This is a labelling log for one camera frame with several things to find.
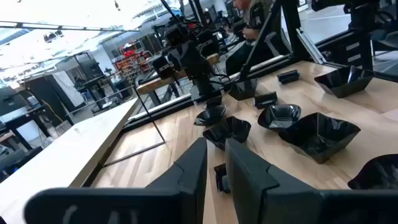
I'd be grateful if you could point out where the black diagonal rig strut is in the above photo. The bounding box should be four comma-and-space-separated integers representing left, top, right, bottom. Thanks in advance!
238, 0, 282, 82

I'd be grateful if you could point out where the black rounded glossy bowl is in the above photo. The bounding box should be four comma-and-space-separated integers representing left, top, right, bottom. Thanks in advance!
347, 153, 398, 191

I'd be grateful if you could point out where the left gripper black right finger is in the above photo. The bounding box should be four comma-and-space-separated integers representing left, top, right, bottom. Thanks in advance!
224, 138, 398, 224

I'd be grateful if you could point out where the small black rectangular dish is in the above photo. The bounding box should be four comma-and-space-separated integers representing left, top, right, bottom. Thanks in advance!
204, 95, 224, 110
253, 91, 279, 110
277, 69, 301, 85

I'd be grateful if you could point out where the black round faceted bowl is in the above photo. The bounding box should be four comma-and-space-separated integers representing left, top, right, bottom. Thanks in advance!
257, 103, 302, 132

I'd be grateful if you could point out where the black labelled equipment box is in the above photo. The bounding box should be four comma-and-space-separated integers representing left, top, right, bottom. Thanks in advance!
316, 30, 374, 72

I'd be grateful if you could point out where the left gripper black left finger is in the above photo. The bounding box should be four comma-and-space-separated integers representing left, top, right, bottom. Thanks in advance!
24, 137, 208, 224

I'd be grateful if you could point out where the black square flared bowl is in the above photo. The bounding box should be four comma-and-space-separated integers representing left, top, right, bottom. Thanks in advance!
277, 112, 362, 165
228, 77, 259, 101
313, 65, 376, 99

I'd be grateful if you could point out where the black wavy-rim bowl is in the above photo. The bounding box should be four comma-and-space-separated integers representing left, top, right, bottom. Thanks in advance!
202, 116, 252, 151

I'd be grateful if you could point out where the black desk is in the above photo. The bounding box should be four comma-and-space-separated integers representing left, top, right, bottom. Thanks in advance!
0, 85, 52, 152

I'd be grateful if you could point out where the black cabinet with white sheet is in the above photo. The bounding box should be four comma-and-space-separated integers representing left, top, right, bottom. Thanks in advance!
24, 70, 86, 127

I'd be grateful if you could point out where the small black clip piece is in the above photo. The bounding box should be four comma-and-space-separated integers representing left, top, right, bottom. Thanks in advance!
213, 163, 231, 194

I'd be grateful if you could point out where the black rig corner post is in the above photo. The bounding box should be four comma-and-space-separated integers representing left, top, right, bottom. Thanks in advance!
280, 0, 312, 62

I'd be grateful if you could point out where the black metal shelf leg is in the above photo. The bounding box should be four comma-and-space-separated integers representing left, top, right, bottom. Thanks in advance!
63, 84, 167, 168

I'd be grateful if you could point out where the overhead frame bar with lights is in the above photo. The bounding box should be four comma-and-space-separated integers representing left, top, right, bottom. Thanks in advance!
0, 20, 141, 33

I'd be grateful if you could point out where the red parts bin rack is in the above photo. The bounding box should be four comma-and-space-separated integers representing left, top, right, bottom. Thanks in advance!
113, 49, 154, 79

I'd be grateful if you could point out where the person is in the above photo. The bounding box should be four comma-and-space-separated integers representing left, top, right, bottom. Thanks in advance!
224, 0, 282, 77

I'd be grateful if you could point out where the brown wooden side table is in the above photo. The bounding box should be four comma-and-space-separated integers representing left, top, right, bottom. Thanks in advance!
136, 52, 221, 96

